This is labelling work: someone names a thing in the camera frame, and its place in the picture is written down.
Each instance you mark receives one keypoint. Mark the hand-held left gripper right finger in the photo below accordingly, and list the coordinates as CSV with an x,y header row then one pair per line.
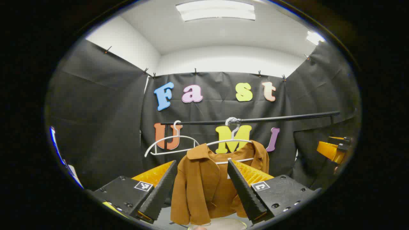
x,y
243,188

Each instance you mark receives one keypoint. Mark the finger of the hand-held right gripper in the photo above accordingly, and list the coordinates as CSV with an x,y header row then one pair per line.
x,y
330,151

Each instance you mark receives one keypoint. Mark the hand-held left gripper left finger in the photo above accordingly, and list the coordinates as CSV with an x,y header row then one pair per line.
x,y
161,188

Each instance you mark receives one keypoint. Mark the brown jacket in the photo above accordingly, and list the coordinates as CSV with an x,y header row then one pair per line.
x,y
198,185

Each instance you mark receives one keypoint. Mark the white plastic hanger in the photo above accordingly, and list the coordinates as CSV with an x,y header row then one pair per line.
x,y
172,151

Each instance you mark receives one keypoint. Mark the white hanger with taped hook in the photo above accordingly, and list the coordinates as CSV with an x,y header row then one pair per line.
x,y
232,121

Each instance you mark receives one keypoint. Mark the black backdrop cloth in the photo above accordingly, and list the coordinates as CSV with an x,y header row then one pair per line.
x,y
102,121

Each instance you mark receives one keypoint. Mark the small ceiling light panel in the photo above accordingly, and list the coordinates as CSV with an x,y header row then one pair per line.
x,y
314,37

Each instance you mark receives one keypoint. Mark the black clothes rail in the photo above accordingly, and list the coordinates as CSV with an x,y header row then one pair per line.
x,y
287,117

